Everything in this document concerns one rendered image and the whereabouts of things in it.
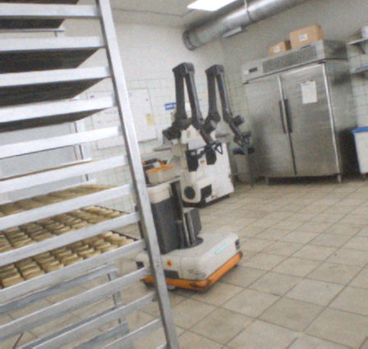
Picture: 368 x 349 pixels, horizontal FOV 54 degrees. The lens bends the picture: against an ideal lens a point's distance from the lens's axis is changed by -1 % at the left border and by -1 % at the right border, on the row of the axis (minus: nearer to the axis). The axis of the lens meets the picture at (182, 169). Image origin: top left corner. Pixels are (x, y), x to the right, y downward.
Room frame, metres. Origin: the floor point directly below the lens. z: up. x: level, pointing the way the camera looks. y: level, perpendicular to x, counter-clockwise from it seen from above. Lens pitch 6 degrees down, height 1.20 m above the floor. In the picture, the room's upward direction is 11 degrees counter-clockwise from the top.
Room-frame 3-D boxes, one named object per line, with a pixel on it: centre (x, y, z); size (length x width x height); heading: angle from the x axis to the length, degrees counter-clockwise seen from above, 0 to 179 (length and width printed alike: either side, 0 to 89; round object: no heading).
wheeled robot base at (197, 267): (2.88, 0.08, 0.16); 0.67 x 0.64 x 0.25; 53
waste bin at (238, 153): (6.88, -1.27, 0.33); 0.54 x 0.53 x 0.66; 42
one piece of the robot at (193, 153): (2.71, -0.15, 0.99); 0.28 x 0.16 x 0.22; 143
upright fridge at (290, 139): (5.79, -2.01, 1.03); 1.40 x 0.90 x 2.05; 42
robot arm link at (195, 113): (2.43, -0.16, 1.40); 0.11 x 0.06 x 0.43; 143
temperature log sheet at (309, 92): (5.19, -1.98, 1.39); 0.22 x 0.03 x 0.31; 42
